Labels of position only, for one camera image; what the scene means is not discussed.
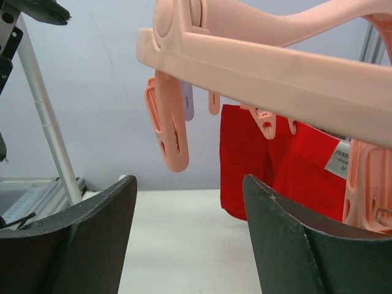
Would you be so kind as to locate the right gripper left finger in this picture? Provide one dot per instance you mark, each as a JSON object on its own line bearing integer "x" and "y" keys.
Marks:
{"x": 80, "y": 249}

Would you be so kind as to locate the pink round clip hanger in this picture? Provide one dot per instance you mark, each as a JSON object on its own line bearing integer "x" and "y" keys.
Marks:
{"x": 234, "y": 50}

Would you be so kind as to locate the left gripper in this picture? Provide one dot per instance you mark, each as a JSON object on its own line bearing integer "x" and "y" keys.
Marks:
{"x": 45, "y": 11}

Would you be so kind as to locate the red hanging clothes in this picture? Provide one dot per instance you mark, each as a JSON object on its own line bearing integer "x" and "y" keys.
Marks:
{"x": 308, "y": 167}

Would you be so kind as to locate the metal clothes rack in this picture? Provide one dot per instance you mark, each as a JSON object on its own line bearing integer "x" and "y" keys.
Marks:
{"x": 36, "y": 202}

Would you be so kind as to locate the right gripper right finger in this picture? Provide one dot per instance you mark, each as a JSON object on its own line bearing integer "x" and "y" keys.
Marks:
{"x": 297, "y": 250}

